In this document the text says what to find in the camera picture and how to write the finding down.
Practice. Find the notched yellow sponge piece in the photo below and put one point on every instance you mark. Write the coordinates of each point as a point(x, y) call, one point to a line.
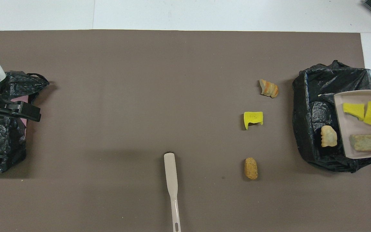
point(252, 117)

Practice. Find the brown oval bread roll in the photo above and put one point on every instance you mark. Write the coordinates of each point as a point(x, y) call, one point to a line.
point(251, 168)

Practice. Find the flared yellow sponge piece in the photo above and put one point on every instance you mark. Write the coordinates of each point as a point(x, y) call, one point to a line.
point(354, 110)

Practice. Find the beige plastic dustpan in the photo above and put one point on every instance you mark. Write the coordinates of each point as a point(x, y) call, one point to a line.
point(346, 127)

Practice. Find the wide beige bread chunk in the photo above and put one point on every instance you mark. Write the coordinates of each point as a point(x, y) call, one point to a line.
point(366, 142)

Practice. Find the round beige bread chunk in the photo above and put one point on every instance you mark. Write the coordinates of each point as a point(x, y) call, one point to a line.
point(329, 136)

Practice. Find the brown table mat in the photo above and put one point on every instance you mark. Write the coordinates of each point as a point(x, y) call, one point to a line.
point(140, 80)

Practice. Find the striped croissant piece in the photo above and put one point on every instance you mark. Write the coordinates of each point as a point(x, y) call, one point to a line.
point(269, 88)

